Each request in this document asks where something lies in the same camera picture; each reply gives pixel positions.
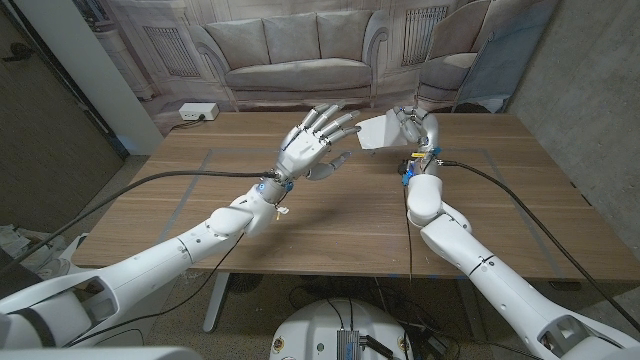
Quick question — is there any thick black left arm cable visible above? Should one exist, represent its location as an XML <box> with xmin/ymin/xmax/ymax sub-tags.
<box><xmin>0</xmin><ymin>169</ymin><xmax>279</xmax><ymax>274</ymax></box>

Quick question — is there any silver electronics box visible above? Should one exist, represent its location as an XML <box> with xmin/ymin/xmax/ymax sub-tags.
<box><xmin>336</xmin><ymin>328</ymin><xmax>362</xmax><ymax>360</ymax></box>

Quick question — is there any white table leg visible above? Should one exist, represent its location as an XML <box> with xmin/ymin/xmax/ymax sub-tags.
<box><xmin>201</xmin><ymin>272</ymin><xmax>232</xmax><ymax>334</ymax></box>

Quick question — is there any dark door panel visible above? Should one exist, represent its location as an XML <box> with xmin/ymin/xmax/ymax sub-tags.
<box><xmin>0</xmin><ymin>0</ymin><xmax>127</xmax><ymax>236</ymax></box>

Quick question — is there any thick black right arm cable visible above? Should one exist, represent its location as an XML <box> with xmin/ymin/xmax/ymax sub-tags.
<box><xmin>438</xmin><ymin>158</ymin><xmax>640</xmax><ymax>334</ymax></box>

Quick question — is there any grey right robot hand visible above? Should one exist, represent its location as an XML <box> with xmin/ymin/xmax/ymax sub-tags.
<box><xmin>391</xmin><ymin>104</ymin><xmax>442</xmax><ymax>154</ymax></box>

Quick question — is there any black cable plug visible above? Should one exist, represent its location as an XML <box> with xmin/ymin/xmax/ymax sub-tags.
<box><xmin>359</xmin><ymin>334</ymin><xmax>397</xmax><ymax>360</ymax></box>

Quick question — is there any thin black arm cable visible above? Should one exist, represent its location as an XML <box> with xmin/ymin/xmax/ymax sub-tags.
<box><xmin>401</xmin><ymin>184</ymin><xmax>416</xmax><ymax>287</ymax></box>
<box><xmin>63</xmin><ymin>231</ymin><xmax>247</xmax><ymax>349</ymax></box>

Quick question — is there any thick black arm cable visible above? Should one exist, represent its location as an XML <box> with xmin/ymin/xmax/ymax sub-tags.
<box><xmin>0</xmin><ymin>169</ymin><xmax>279</xmax><ymax>274</ymax></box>
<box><xmin>438</xmin><ymin>158</ymin><xmax>640</xmax><ymax>334</ymax></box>

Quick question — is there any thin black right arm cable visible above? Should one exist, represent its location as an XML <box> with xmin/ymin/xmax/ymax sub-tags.
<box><xmin>401</xmin><ymin>184</ymin><xmax>416</xmax><ymax>287</ymax></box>

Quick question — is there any thin black power cord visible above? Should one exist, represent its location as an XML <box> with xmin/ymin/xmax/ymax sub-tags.
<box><xmin>169</xmin><ymin>114</ymin><xmax>207</xmax><ymax>133</ymax></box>

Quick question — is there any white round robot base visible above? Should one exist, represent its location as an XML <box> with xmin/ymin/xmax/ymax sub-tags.
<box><xmin>269</xmin><ymin>298</ymin><xmax>414</xmax><ymax>360</ymax></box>

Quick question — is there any white power strip box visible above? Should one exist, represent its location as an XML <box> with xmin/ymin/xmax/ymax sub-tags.
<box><xmin>178</xmin><ymin>102</ymin><xmax>221</xmax><ymax>122</ymax></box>

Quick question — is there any blue grey leaning board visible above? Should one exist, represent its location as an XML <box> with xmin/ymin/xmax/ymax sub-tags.
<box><xmin>452</xmin><ymin>0</ymin><xmax>559</xmax><ymax>114</ymax></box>

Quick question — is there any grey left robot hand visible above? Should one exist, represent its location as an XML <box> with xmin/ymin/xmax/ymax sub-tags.
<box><xmin>272</xmin><ymin>101</ymin><xmax>363</xmax><ymax>184</ymax></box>

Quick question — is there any dark table leg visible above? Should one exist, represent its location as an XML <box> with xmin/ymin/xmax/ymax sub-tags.
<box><xmin>456</xmin><ymin>278</ymin><xmax>490</xmax><ymax>346</ymax></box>

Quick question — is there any black door handle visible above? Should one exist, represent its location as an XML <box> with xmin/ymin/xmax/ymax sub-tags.
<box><xmin>1</xmin><ymin>42</ymin><xmax>33</xmax><ymax>64</ymax></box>

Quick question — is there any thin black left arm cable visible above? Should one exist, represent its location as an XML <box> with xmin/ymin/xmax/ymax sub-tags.
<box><xmin>63</xmin><ymin>231</ymin><xmax>247</xmax><ymax>349</ymax></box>

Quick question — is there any crumpled paper pile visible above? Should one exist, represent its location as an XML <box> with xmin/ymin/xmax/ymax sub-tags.
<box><xmin>0</xmin><ymin>223</ymin><xmax>90</xmax><ymax>282</ymax></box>

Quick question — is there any white shipping label sheet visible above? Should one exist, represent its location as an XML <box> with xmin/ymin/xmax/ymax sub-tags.
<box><xmin>355</xmin><ymin>114</ymin><xmax>411</xmax><ymax>152</ymax></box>

